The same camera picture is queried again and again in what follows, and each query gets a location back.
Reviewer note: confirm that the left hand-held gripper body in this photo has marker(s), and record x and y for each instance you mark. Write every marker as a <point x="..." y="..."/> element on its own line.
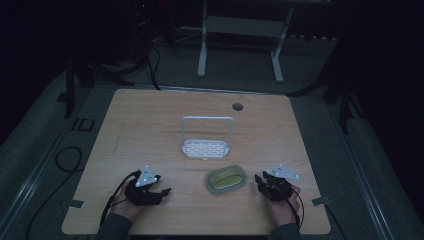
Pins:
<point x="144" y="193"/>

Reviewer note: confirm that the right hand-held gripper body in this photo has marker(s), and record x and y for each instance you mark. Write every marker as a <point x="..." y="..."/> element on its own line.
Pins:
<point x="278" y="188"/>

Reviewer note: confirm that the person's right hand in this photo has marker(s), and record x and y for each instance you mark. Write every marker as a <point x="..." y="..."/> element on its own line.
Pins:
<point x="283" y="210"/>

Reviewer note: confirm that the person's left hand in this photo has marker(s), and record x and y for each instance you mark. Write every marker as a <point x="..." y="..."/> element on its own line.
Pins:
<point x="124" y="205"/>

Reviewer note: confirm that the green soap dish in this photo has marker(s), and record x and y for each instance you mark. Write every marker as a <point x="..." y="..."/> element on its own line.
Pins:
<point x="226" y="180"/>

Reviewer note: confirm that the grey tape piece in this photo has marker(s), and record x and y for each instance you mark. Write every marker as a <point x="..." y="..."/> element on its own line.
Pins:
<point x="76" y="203"/>
<point x="320" y="201"/>

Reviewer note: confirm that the black tripod stand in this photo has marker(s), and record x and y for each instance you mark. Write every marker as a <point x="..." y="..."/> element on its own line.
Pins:
<point x="70" y="90"/>
<point x="343" y="100"/>

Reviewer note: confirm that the white metal desk frame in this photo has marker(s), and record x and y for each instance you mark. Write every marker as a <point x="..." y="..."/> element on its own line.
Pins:
<point x="245" y="26"/>

